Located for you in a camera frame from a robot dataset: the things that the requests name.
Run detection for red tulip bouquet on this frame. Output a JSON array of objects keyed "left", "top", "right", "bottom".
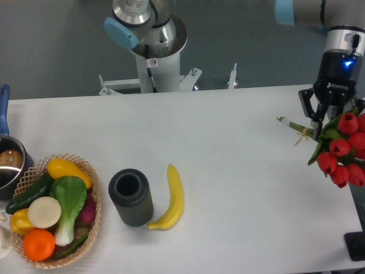
[{"left": 277, "top": 107, "right": 364, "bottom": 188}]

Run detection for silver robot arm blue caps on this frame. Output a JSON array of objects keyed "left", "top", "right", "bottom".
[{"left": 104, "top": 1, "right": 364, "bottom": 134}]

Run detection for dark grey ribbed vase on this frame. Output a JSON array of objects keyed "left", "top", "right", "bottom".
[{"left": 108, "top": 168, "right": 154, "bottom": 227}]

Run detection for black device at right edge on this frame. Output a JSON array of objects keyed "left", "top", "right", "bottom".
[{"left": 344, "top": 231, "right": 364, "bottom": 261}]

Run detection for yellow banana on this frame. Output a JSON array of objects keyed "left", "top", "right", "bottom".
[{"left": 147, "top": 164, "right": 184, "bottom": 231}]

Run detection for purple red onion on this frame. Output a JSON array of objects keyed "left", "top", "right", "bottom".
[{"left": 78, "top": 192, "right": 96, "bottom": 224}]

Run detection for green bok choy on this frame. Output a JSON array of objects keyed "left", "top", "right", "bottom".
[{"left": 50, "top": 176, "right": 87, "bottom": 247}]

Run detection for yellow squash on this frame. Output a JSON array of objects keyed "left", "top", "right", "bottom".
[{"left": 47, "top": 158, "right": 92, "bottom": 189}]

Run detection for green chili pepper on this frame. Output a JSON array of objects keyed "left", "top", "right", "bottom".
[{"left": 54, "top": 233, "right": 88, "bottom": 260}]

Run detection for green cucumber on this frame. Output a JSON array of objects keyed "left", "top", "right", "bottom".
[{"left": 5, "top": 172, "right": 54, "bottom": 215}]

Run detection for white round radish slice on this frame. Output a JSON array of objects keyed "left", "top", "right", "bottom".
[{"left": 27, "top": 196, "right": 62, "bottom": 228}]

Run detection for woven wicker basket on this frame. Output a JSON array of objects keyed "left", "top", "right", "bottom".
[{"left": 11, "top": 154, "right": 102, "bottom": 269}]

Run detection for orange fruit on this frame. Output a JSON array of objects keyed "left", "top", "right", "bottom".
[{"left": 22, "top": 229, "right": 55, "bottom": 261}]

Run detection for yellow bell pepper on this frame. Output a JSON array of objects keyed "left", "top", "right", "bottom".
[{"left": 10, "top": 208, "right": 36, "bottom": 235}]

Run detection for white object at left edge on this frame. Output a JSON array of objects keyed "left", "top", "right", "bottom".
[{"left": 0, "top": 213, "right": 13, "bottom": 259}]

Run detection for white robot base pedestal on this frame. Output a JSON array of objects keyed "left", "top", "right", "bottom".
[{"left": 98, "top": 14, "right": 239, "bottom": 96}]

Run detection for blue handled saucepan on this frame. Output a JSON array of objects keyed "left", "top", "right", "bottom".
[{"left": 1, "top": 84, "right": 34, "bottom": 200}]

